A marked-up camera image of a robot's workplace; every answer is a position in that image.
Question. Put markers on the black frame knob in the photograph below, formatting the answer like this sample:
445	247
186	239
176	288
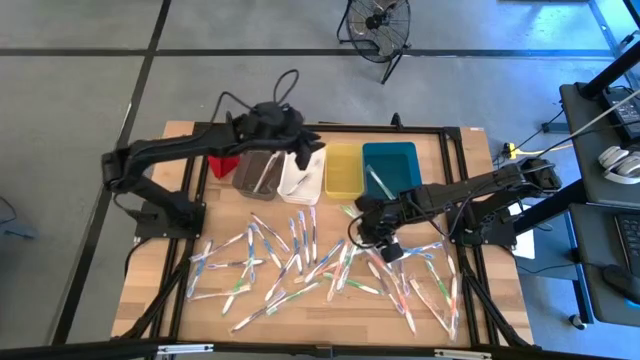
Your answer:
397	120

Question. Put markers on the black floor fan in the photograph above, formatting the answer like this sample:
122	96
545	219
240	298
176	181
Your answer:
372	22

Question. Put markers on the white headphones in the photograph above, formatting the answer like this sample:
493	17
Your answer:
612	155

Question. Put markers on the blue toothbrush in clear wrapper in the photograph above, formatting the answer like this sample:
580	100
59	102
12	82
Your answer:
421	249
266	246
295	245
199	268
325	261
304	238
250	255

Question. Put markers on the silver frame bracket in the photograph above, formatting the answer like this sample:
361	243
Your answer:
462	354
185	349

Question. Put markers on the yellow plastic bin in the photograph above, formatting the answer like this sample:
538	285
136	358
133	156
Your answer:
344	172

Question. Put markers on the black side desk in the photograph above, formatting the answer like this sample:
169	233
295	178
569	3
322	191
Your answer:
585	150
595	260

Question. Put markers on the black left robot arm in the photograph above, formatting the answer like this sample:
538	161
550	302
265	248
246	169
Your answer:
175	145

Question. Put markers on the black keyboard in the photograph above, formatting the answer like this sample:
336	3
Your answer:
630	240

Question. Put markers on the black computer mouse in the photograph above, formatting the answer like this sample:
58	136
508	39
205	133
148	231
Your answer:
622	282

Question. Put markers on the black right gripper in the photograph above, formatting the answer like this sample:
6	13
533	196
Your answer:
380	225

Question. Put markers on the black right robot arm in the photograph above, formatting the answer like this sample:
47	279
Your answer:
475	185

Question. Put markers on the transparent grey plastic bin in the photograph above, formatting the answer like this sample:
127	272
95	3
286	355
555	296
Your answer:
247	175

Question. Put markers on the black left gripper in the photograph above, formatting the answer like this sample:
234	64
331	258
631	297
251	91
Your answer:
277	125

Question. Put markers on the red plastic bin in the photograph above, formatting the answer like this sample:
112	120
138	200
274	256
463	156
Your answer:
222	166

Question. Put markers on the black power adapter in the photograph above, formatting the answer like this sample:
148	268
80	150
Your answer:
625	112

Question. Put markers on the white paper sheet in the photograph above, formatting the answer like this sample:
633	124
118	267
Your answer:
525	245

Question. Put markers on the teal plastic bin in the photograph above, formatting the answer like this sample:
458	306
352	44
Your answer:
400	165

